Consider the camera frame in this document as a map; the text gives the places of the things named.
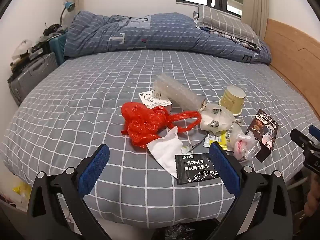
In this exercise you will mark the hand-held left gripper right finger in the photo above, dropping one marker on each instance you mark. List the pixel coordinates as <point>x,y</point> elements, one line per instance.
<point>225,170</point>

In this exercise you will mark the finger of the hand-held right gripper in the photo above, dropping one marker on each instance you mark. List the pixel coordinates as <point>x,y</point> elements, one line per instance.
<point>306,145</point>
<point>315,132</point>

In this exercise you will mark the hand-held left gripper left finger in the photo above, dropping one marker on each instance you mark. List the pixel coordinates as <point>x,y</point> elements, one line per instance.
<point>93,170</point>

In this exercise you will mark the clear plastic wrap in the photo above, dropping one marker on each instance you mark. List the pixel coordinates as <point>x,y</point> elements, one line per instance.
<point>242,145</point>

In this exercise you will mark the yellow and white snack wrapper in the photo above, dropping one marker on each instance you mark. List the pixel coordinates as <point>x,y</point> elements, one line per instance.
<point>225,138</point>

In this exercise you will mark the black wet wipe packet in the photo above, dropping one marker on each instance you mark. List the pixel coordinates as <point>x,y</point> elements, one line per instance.
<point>192,170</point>

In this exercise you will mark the dark printed snack packet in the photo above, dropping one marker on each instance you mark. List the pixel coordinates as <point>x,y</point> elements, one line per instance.
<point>265,130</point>

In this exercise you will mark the clear plastic bag white contents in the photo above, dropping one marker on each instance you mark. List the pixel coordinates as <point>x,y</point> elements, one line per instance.
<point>215,121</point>

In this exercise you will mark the white tissue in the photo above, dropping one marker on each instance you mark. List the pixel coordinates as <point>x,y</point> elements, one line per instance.
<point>165,150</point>

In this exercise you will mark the yellow paper cup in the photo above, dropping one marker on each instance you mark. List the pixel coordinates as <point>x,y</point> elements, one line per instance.
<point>231,102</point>

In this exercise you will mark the red plastic bag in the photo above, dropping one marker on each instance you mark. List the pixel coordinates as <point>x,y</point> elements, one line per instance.
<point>142,122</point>

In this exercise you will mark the black trash bag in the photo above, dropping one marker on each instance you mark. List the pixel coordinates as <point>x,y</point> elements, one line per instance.
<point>180,232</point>

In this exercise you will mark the white earphone box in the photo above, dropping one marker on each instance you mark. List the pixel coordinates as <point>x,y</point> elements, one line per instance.
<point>147,98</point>

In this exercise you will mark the clear bubble wrap sheet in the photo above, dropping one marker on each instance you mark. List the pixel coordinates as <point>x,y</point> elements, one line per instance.
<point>175,92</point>

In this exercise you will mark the person's right hand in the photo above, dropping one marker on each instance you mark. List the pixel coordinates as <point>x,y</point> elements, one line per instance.
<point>313,201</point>

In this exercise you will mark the small white paper scrap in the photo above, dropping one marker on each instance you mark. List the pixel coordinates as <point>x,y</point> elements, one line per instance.
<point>185,150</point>

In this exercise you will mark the grey checked bed sheet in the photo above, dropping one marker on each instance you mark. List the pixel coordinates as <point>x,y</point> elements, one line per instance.
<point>75,105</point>

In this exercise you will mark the yellow plastic bag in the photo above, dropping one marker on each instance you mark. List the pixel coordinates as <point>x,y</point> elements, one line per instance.
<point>22,190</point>

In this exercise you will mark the wooden headboard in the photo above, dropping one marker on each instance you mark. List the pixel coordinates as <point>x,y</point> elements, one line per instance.
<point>295,55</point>

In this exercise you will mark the grey suitcase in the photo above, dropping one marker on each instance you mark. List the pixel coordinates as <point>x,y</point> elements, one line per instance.
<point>32,75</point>

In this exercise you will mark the pile of assorted clutter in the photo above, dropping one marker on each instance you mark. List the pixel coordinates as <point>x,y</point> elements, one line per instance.
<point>25,48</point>

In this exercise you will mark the grey checked pillow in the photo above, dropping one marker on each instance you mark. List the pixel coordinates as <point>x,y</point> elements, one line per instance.
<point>225,22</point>

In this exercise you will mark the blue striped quilt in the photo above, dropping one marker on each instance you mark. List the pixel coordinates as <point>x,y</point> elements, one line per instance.
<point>150,37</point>

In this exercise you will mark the blue desk lamp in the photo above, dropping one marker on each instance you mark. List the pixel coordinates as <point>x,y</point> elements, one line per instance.
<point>68,5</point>

